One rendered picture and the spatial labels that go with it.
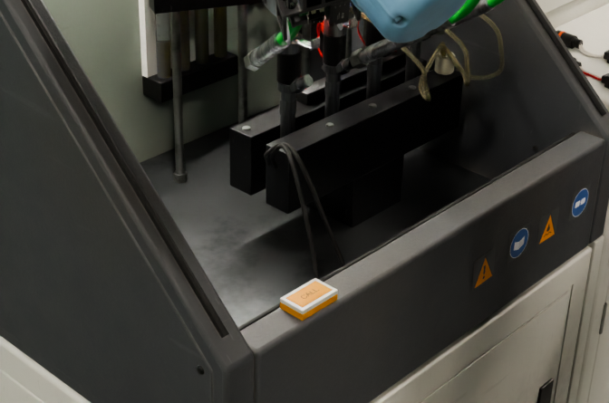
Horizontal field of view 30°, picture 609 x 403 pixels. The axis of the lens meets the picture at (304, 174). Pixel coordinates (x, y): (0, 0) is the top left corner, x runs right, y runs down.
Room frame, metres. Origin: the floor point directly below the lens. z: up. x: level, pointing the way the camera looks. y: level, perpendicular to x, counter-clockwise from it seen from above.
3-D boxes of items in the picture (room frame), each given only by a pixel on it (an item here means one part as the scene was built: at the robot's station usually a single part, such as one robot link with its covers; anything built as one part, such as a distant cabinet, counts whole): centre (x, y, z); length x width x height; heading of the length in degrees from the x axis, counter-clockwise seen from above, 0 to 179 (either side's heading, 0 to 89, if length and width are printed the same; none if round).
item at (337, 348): (1.07, -0.15, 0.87); 0.62 x 0.04 x 0.16; 138
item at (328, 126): (1.32, -0.06, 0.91); 0.34 x 0.10 x 0.15; 138
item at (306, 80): (1.22, 0.01, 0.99); 0.05 x 0.03 x 0.21; 48
